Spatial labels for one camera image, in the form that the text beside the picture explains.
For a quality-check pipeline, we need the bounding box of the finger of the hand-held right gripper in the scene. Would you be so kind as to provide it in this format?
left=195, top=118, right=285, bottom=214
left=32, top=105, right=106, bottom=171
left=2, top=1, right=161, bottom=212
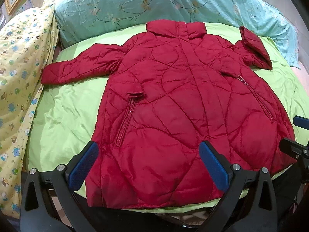
left=280, top=137, right=309, bottom=166
left=293, top=116, right=309, bottom=129

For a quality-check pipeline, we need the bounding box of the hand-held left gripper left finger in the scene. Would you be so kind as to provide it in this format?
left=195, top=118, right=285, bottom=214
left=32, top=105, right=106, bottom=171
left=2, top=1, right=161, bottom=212
left=20, top=141, right=99, bottom=232

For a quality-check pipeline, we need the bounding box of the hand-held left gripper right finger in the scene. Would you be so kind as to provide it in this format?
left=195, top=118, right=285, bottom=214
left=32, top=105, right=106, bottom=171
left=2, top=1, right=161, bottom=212
left=199, top=140, right=286, bottom=232

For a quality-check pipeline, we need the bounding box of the red quilted coat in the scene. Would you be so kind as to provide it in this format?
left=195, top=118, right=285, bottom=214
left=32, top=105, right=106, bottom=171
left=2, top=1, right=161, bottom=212
left=41, top=21, right=297, bottom=209

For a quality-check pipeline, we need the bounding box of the pink mattress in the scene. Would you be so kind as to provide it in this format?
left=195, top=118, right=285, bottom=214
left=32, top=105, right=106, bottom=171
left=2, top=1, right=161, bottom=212
left=291, top=60, right=308, bottom=85

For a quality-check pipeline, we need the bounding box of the light green bed sheet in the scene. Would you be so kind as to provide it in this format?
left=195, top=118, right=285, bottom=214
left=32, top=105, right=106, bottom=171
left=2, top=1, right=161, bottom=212
left=24, top=22, right=309, bottom=213

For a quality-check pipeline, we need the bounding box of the yellow cartoon print blanket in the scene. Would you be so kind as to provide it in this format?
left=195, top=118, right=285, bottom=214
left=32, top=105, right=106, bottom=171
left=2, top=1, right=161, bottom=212
left=0, top=0, right=59, bottom=219

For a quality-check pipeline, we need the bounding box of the teal floral quilt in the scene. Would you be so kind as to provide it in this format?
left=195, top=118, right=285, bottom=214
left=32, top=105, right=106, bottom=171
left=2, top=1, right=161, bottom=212
left=54, top=0, right=301, bottom=68

